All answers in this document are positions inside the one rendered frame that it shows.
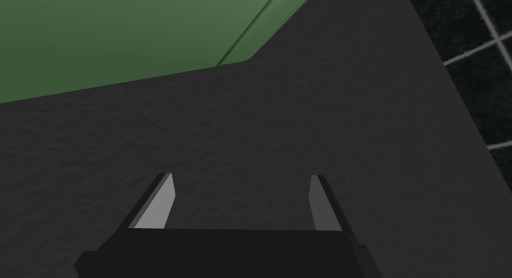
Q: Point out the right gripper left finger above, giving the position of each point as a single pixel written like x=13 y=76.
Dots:
x=156 y=208

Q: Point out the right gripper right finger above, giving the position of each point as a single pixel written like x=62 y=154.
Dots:
x=324 y=214

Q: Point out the green cupboard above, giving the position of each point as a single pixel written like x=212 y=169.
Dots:
x=120 y=34

